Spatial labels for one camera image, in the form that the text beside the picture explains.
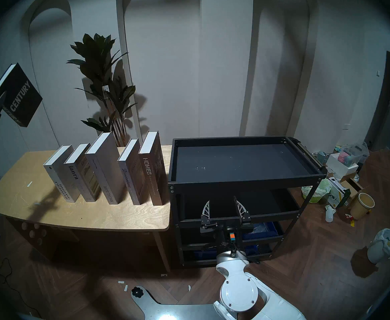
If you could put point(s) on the dark grey door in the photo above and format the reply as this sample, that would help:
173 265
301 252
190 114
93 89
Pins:
386 99

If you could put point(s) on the clear plastic storage container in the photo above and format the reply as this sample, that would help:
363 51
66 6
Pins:
353 156

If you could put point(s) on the grey metal robot base plate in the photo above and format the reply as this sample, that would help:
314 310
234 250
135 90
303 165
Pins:
181 311

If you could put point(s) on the large grey SPECIAL ISSUE book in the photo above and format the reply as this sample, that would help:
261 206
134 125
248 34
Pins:
106 169

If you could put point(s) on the yellow plastic bucket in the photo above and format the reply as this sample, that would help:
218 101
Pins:
361 207

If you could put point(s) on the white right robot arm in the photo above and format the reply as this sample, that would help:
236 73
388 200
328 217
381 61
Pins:
240 289

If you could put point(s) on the grey iaura book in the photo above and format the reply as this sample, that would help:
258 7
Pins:
81 176

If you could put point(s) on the blue plastic bin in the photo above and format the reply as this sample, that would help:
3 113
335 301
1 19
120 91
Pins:
205 254

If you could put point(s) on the white cardboard box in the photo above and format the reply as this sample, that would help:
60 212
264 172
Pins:
340 166

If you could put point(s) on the brown cardboard box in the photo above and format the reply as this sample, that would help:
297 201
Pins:
353 186

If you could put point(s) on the tall green potted plant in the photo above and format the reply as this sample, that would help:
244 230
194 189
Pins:
98 62

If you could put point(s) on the black CENTURY book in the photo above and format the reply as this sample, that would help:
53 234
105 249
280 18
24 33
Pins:
20 96

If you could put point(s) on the white trash bin with bag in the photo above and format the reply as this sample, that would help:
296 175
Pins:
383 246

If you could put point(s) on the green and white carton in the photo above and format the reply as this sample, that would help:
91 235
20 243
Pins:
338 192

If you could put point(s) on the grey Discontent book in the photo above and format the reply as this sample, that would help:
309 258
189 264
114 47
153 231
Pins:
131 176

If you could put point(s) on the small red yellow item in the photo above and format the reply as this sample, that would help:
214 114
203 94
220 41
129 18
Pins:
351 219

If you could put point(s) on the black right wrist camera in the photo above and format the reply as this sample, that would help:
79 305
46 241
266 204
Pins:
231 226

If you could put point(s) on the silver book small black lettering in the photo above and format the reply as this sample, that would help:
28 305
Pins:
63 176

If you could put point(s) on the brown HOMES book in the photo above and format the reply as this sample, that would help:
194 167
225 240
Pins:
153 169

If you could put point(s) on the teal mug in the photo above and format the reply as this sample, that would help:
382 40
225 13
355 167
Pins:
321 157

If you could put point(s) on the blue bin with clear bag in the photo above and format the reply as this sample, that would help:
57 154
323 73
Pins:
265 230

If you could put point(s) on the green plastic bag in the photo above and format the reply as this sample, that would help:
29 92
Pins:
316 191

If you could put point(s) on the light wooden display table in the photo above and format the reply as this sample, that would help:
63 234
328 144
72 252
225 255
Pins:
98 216

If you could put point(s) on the black star knob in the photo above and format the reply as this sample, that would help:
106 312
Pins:
137 292

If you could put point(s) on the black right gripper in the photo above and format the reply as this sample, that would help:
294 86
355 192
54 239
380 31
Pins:
211 227

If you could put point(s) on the black metal shelf cart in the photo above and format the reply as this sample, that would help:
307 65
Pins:
241 162

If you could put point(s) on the white spray bottle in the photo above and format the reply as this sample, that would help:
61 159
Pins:
330 215

